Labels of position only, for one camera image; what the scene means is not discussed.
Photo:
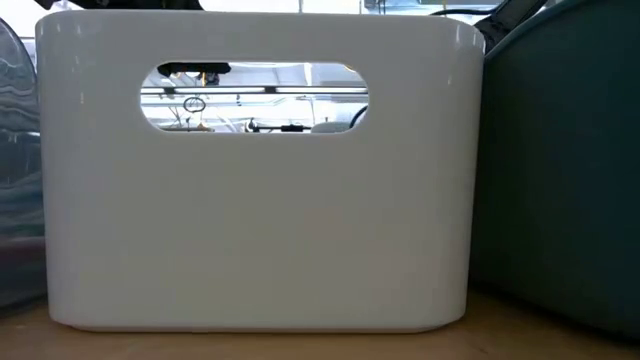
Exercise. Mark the white plastic bin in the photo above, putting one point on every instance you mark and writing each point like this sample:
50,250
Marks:
250,225

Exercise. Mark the grey translucent plastic bin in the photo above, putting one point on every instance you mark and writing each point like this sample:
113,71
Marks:
20,175

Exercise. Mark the teal plastic bin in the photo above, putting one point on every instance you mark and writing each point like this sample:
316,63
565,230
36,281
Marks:
560,175

